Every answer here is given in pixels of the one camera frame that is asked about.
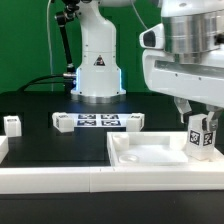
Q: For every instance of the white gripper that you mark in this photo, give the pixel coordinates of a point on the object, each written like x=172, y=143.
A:
x=202, y=83

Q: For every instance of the white square table top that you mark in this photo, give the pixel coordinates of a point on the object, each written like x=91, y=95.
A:
x=152, y=149

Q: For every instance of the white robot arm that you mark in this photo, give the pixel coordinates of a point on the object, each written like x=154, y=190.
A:
x=183, y=55

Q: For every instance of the marker sheet with tags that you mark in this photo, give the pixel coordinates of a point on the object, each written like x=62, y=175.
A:
x=99, y=120

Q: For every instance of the white U-shaped fence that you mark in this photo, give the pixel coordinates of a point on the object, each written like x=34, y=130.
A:
x=194, y=176

